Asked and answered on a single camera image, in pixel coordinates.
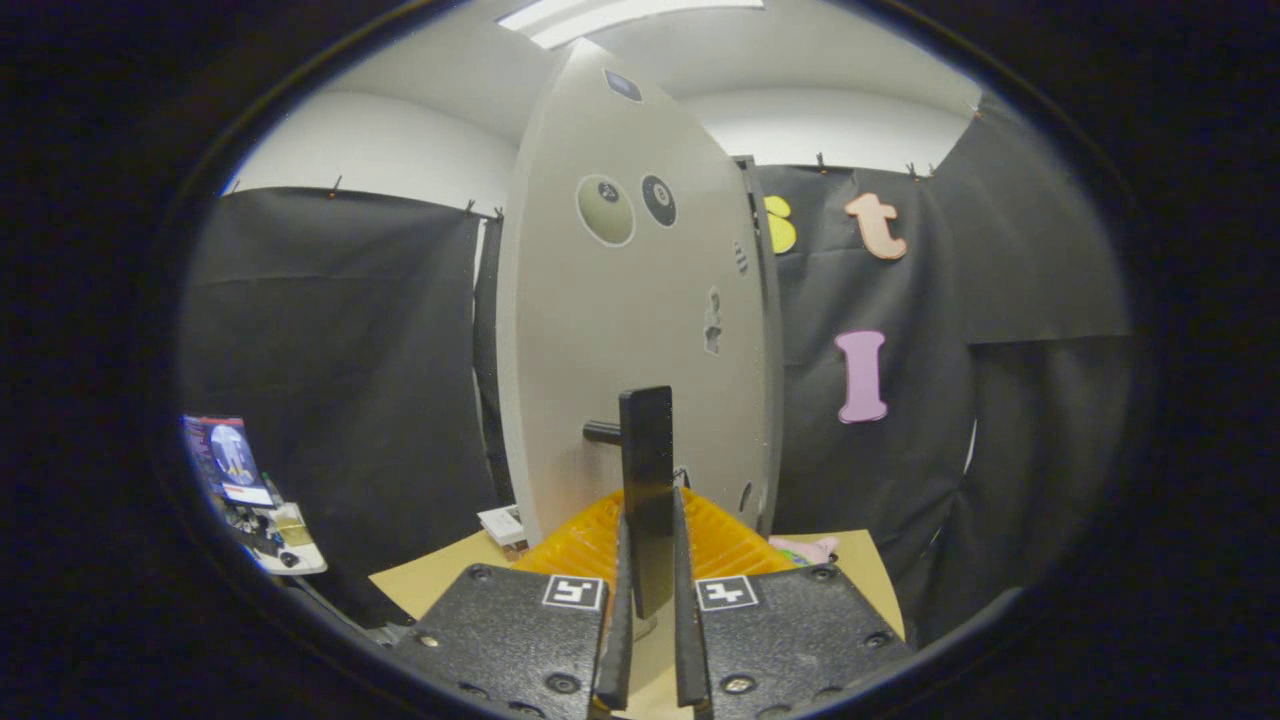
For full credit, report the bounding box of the black backdrop cloth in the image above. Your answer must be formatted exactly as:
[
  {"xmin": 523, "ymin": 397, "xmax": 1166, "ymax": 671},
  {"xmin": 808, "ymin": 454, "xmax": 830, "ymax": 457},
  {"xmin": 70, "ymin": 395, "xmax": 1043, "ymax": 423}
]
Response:
[{"xmin": 180, "ymin": 95, "xmax": 1136, "ymax": 646}]

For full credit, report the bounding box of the grey shoe cabinet door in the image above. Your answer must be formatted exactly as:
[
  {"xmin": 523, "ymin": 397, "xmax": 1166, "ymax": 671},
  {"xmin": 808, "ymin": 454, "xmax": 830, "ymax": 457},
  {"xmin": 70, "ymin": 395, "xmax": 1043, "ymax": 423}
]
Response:
[{"xmin": 496, "ymin": 38, "xmax": 773, "ymax": 551}]

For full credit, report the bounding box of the grey shoe cabinet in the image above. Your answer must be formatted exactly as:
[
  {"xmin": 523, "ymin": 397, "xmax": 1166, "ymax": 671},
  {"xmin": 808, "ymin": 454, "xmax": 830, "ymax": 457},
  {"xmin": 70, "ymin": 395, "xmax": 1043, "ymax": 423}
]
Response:
[{"xmin": 473, "ymin": 155, "xmax": 784, "ymax": 536}]

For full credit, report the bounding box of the white cluttered side table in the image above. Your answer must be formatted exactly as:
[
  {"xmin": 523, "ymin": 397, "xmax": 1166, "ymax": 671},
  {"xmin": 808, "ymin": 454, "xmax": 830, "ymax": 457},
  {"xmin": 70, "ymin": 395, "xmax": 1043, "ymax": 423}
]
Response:
[{"xmin": 232, "ymin": 500, "xmax": 329, "ymax": 577}]

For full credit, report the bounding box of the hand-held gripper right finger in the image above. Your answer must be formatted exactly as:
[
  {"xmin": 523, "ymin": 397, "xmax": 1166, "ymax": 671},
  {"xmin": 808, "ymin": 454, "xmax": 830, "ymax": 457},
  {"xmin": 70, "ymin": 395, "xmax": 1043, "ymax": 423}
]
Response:
[{"xmin": 672, "ymin": 487, "xmax": 916, "ymax": 720}]

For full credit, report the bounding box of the green and pink plush toy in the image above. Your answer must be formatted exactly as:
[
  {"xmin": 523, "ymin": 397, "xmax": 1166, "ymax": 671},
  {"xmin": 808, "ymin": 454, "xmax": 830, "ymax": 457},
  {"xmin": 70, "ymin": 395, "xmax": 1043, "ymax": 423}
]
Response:
[{"xmin": 768, "ymin": 535, "xmax": 839, "ymax": 566}]

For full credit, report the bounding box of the black door handle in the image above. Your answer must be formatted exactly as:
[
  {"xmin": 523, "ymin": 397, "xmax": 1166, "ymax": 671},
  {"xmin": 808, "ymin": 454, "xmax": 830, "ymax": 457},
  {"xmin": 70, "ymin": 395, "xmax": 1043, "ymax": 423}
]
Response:
[{"xmin": 583, "ymin": 386, "xmax": 676, "ymax": 621}]

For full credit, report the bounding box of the computer monitor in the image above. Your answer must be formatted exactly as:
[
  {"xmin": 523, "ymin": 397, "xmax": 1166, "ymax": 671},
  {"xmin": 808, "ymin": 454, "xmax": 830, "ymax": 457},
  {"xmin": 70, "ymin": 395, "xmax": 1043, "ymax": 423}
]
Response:
[{"xmin": 183, "ymin": 415, "xmax": 277, "ymax": 509}]

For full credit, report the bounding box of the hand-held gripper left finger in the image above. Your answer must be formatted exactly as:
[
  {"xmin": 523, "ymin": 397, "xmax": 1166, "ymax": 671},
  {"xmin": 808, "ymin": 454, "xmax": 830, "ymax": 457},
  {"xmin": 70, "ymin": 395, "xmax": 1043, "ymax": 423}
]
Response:
[{"xmin": 390, "ymin": 488, "xmax": 637, "ymax": 720}]

